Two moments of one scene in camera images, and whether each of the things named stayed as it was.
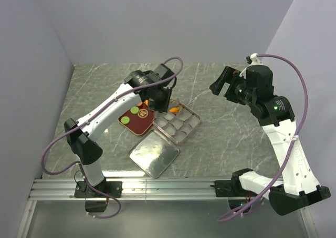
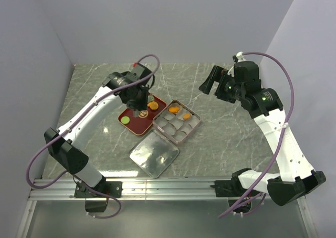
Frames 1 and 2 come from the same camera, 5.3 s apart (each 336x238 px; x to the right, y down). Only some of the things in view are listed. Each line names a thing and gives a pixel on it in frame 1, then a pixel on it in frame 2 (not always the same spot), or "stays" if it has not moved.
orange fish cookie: [174, 110] stays
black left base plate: [113, 188] stays
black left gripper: [163, 107] → [142, 105]
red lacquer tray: [139, 123] stays
